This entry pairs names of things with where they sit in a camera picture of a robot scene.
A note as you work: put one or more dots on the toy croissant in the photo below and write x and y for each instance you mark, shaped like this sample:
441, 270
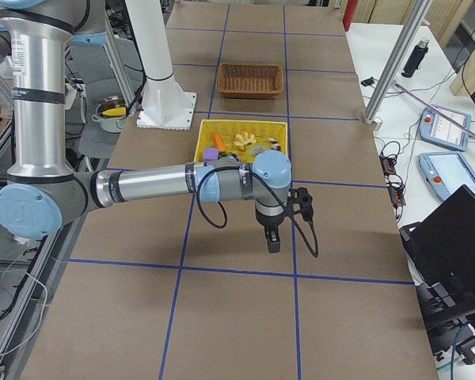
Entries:
241, 140

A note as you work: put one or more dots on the toy panda figure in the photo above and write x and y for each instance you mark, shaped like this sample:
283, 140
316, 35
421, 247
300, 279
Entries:
274, 144

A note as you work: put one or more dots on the yellow tape roll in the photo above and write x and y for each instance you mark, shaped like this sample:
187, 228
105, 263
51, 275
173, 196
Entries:
258, 149

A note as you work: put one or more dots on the far teach pendant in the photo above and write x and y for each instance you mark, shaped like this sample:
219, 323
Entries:
439, 131

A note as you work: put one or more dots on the orange toy carrot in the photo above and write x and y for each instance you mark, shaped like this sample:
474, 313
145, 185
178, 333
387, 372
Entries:
218, 142

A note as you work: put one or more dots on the white enamel pot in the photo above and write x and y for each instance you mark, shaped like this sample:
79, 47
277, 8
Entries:
110, 114

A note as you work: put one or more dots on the brown wicker basket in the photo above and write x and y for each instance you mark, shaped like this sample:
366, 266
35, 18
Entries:
250, 81

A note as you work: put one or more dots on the near teach pendant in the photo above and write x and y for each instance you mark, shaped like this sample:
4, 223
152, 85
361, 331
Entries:
446, 172

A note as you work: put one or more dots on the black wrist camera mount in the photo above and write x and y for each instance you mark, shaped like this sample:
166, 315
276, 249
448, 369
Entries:
301, 203

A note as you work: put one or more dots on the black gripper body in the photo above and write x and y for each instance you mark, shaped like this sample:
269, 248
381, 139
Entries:
270, 225

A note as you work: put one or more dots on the black water bottle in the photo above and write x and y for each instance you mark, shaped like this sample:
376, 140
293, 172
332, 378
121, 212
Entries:
416, 57

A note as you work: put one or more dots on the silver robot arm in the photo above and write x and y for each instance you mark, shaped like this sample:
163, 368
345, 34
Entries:
43, 192

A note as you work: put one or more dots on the teach pendant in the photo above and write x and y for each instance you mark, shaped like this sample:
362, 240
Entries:
439, 131
446, 172

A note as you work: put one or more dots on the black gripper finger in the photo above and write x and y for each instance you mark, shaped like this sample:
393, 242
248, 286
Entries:
270, 237
275, 241

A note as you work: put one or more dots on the black laptop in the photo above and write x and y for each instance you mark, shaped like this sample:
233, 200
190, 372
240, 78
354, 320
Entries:
442, 247

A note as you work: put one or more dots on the aluminium frame post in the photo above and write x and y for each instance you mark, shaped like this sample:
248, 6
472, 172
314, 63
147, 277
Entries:
394, 61

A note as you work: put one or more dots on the purple foam cube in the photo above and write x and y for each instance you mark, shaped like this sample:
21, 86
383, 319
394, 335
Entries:
210, 154

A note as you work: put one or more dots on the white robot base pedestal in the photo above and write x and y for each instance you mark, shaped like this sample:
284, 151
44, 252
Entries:
165, 104

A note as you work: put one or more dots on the black usb hub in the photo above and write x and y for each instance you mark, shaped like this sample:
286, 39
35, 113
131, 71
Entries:
388, 165
396, 197

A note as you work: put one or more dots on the small black adapter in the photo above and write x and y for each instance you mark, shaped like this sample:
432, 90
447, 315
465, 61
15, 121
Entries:
368, 82

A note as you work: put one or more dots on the yellow wicker basket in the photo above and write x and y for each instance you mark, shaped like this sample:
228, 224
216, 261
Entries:
263, 130

